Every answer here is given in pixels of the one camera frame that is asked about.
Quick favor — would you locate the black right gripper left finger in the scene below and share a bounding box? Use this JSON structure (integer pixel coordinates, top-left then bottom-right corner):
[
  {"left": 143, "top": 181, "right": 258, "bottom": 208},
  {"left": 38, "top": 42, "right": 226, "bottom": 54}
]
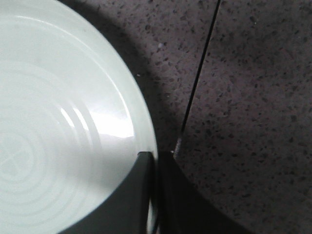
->
[{"left": 62, "top": 152, "right": 154, "bottom": 234}]

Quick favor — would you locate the light green round plate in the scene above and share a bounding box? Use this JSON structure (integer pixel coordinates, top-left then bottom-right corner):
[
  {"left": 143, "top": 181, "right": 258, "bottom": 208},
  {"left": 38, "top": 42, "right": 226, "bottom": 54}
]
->
[{"left": 0, "top": 0, "right": 158, "bottom": 234}]

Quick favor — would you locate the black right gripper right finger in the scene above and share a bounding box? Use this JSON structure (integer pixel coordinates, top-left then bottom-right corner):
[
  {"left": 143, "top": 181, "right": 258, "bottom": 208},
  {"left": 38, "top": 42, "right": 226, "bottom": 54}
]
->
[{"left": 157, "top": 152, "right": 252, "bottom": 234}]

